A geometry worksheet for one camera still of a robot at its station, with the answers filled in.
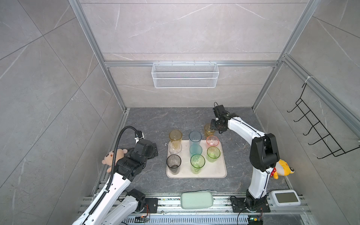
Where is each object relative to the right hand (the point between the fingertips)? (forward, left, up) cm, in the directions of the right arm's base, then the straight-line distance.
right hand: (215, 126), depth 96 cm
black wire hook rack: (-25, -45, +21) cm, 55 cm away
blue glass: (-10, +15, +2) cm, 18 cm away
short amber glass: (0, +4, -7) cm, 8 cm away
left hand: (-20, +42, +11) cm, 48 cm away
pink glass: (-8, +3, -6) cm, 11 cm away
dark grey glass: (-24, +29, -4) cm, 38 cm away
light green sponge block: (-44, +16, -8) cm, 47 cm away
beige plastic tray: (-27, +2, -9) cm, 29 cm away
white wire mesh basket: (+33, +21, +21) cm, 44 cm away
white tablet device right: (-44, -31, -7) cm, 54 cm away
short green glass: (-17, +3, -8) cm, 19 cm away
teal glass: (-15, +15, -4) cm, 22 cm away
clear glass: (-17, +31, -3) cm, 36 cm away
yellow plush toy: (-30, -34, -3) cm, 45 cm away
